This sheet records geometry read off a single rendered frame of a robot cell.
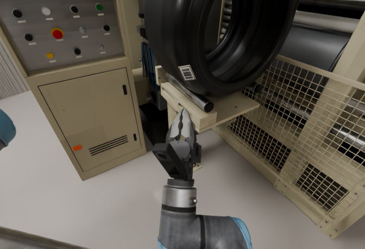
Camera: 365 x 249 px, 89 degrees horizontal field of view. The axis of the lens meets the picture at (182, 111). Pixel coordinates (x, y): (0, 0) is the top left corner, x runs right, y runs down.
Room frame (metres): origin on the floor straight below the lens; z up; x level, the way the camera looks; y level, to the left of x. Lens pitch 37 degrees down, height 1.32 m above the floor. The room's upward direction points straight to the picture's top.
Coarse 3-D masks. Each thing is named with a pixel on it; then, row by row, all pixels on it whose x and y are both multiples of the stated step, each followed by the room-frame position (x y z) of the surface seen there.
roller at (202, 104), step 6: (168, 78) 0.83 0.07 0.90; (174, 78) 0.79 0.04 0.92; (174, 84) 0.77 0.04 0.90; (180, 84) 0.74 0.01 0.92; (180, 90) 0.73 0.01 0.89; (186, 90) 0.69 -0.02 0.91; (192, 96) 0.65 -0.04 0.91; (198, 96) 0.63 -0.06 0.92; (198, 102) 0.61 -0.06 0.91; (204, 102) 0.59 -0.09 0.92; (210, 102) 0.59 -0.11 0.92; (204, 108) 0.57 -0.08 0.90; (210, 108) 0.58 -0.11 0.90
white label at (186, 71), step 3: (180, 66) 0.55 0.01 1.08; (183, 66) 0.54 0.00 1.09; (186, 66) 0.54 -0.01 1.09; (189, 66) 0.54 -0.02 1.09; (180, 69) 0.55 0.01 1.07; (183, 69) 0.55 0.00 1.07; (186, 69) 0.54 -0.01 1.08; (189, 69) 0.54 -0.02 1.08; (183, 72) 0.55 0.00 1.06; (186, 72) 0.55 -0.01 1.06; (189, 72) 0.55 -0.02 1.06; (192, 72) 0.54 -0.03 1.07; (183, 75) 0.56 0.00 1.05; (186, 75) 0.55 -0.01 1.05; (189, 75) 0.55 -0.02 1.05; (192, 75) 0.55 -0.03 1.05; (186, 78) 0.56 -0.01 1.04; (189, 78) 0.55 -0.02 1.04; (192, 78) 0.55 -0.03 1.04; (195, 78) 0.55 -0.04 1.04
